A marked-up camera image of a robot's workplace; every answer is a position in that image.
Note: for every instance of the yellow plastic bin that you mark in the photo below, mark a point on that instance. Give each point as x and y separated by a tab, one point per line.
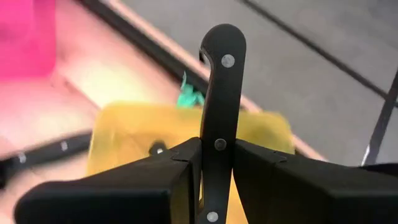
130	130

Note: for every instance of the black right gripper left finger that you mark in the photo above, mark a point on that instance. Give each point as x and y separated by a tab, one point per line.
124	199

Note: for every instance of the pink plastic bin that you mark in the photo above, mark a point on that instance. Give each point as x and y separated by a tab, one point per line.
25	37

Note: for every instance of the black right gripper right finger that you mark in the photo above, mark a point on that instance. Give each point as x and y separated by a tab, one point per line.
311	196

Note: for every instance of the black blade paring knife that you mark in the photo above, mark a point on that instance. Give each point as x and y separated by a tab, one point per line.
43	152

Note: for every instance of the small teal clip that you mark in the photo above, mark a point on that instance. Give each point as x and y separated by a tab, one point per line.
188	98

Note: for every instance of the black metal table frame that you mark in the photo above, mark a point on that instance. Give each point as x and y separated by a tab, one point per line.
140	38

